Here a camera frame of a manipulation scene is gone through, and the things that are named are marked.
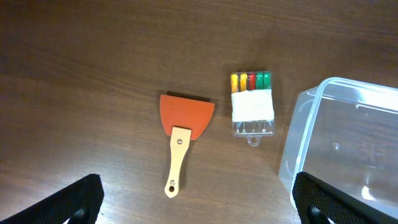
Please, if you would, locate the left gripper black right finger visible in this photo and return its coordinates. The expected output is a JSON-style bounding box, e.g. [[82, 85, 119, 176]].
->
[[292, 172, 397, 224]]

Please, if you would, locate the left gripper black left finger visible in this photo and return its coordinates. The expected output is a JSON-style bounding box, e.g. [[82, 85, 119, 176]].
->
[[1, 174, 104, 224]]

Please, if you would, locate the clear plastic storage container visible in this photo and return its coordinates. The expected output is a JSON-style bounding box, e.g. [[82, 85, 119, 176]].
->
[[279, 77, 397, 217]]

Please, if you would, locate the clear case of coloured screwdrivers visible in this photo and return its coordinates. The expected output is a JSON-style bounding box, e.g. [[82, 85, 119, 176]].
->
[[230, 71, 275, 147]]

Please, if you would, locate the orange scraper with wooden handle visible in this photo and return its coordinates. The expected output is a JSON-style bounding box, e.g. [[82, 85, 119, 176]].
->
[[159, 95, 215, 198]]

